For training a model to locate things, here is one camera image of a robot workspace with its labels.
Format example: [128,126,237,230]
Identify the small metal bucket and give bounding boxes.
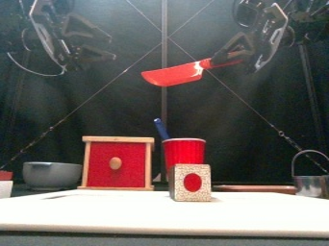
[290,149,329,200]

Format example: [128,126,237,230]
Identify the grey vertical frame pole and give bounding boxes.
[160,0,170,184]

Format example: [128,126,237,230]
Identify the thin diagonal brace cord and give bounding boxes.
[124,0,329,175]
[0,0,217,170]

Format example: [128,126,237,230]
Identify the grey bowl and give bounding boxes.
[21,161,83,192]

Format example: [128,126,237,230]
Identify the red toy knife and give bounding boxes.
[140,57,245,88]

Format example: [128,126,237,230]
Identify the toy sushi roll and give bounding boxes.
[168,163,214,203]

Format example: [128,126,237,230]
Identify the wooden box with red drawer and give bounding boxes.
[77,135,155,191]

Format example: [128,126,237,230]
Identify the brown wooden tray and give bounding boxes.
[213,184,298,195]

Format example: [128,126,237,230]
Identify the white cutting board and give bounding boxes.
[0,188,329,239]

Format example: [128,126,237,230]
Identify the red plastic cup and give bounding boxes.
[160,137,207,185]

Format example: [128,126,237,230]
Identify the blue utensil handle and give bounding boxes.
[152,117,172,141]

